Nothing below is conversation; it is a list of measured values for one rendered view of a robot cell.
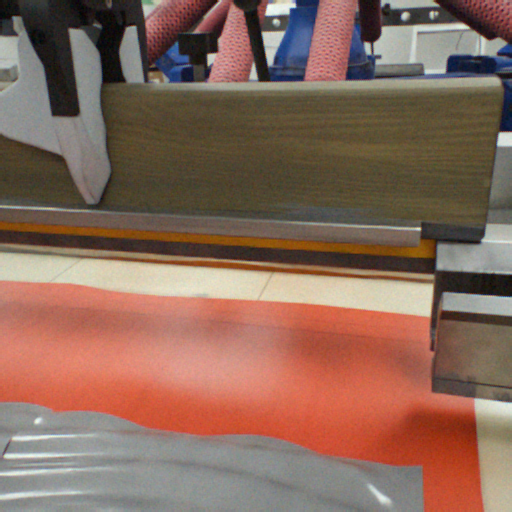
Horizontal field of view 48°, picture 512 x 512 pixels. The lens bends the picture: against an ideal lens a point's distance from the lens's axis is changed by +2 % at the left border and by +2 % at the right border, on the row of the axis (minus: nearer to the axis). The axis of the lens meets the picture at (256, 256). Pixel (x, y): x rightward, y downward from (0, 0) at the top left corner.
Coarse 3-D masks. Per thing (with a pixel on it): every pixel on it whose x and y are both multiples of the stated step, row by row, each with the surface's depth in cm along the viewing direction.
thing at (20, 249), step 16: (496, 224) 41; (496, 240) 39; (64, 256) 48; (80, 256) 48; (96, 256) 47; (112, 256) 47; (128, 256) 46; (144, 256) 46; (160, 256) 46; (176, 256) 45; (288, 272) 43; (304, 272) 43; (320, 272) 42; (336, 272) 42; (352, 272) 42; (368, 272) 42; (384, 272) 41; (400, 272) 41
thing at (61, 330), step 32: (0, 288) 43; (32, 288) 42; (64, 288) 42; (96, 288) 42; (0, 320) 38; (32, 320) 38; (64, 320) 38; (96, 320) 37; (128, 320) 37; (0, 352) 34; (32, 352) 34; (64, 352) 34; (96, 352) 34; (0, 384) 31; (32, 384) 31; (64, 384) 31
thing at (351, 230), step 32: (64, 224) 32; (96, 224) 32; (128, 224) 31; (160, 224) 31; (192, 224) 30; (224, 224) 30; (256, 224) 29; (288, 224) 29; (320, 224) 28; (352, 224) 28; (384, 224) 28; (416, 224) 28
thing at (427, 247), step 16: (0, 224) 36; (16, 224) 36; (32, 224) 36; (160, 240) 34; (176, 240) 33; (192, 240) 33; (208, 240) 33; (224, 240) 33; (240, 240) 32; (256, 240) 32; (272, 240) 32; (288, 240) 32; (432, 240) 29; (416, 256) 30; (432, 256) 30
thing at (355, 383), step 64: (192, 320) 37; (256, 320) 37; (320, 320) 36; (384, 320) 36; (128, 384) 31; (192, 384) 30; (256, 384) 30; (320, 384) 30; (384, 384) 30; (320, 448) 26; (384, 448) 25; (448, 448) 25
